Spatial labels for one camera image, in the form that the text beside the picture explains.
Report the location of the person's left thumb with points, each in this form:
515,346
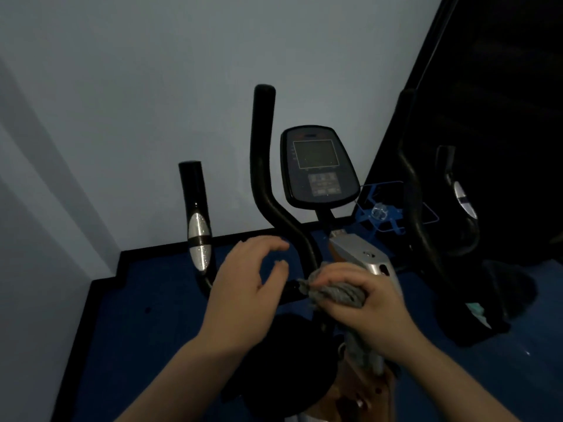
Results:
276,273

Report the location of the person's left forearm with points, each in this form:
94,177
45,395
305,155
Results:
176,382

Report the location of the silver exercise bike column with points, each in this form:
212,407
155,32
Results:
365,257

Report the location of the person's right hand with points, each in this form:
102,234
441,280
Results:
374,312

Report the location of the person's right forearm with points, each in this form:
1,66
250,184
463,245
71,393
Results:
453,386

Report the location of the blue plastic rack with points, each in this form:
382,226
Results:
380,210

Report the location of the black bag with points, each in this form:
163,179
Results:
506,294

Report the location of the grey cleaning cloth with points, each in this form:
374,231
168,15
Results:
338,294

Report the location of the person's left hand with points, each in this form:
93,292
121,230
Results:
239,303

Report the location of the black bike seat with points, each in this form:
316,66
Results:
286,355

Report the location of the brown exercise bike frame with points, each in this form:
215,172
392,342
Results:
352,399

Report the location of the teal cloth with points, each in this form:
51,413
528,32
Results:
478,314

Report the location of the person's right fingers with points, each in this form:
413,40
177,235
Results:
341,273

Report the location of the exercise bike console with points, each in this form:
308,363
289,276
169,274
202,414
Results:
317,166

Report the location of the dark cabinet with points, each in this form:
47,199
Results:
492,105

